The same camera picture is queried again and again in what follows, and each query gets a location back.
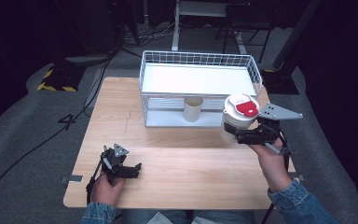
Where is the white desk frame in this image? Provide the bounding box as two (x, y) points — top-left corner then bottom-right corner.
(171, 0), (248, 55)

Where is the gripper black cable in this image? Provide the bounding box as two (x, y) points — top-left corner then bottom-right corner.
(86, 158), (104, 204)
(273, 130), (293, 224)

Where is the person's left hand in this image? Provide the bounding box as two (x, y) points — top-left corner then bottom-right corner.
(90, 173), (127, 207)

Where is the beige paper cup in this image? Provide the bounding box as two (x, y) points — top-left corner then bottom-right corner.
(183, 95), (204, 123)

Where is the person's right hand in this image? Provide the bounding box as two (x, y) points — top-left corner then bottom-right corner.
(249, 138), (294, 193)

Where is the long black floor cable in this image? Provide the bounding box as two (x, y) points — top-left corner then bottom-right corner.
(0, 52), (116, 218)

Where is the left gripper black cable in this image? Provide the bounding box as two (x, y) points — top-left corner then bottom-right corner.
(86, 158), (104, 204)

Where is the white cup with red-labelled lid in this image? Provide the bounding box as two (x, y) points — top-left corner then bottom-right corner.
(220, 92), (261, 145)

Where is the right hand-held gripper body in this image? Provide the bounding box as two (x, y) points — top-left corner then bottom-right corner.
(235, 103), (304, 155)

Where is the white wire rack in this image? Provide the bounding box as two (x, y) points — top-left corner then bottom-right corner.
(139, 49), (264, 129)

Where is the black slanted stand with base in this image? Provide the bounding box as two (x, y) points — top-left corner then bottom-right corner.
(260, 0), (324, 95)

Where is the bundle of floor cables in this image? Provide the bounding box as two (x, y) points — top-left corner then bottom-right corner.
(117, 18), (176, 50)

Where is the white paper sheet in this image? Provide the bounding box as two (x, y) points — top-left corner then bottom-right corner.
(145, 211), (173, 224)

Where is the black metal chair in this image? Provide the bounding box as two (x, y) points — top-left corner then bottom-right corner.
(213, 2), (275, 64)

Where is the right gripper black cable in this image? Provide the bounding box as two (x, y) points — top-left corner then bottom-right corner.
(273, 130), (293, 224)

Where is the stand base with yellow-black stripes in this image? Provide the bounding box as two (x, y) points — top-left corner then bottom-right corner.
(36, 63), (87, 93)

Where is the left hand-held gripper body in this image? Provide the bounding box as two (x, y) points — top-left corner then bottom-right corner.
(100, 143), (139, 180)

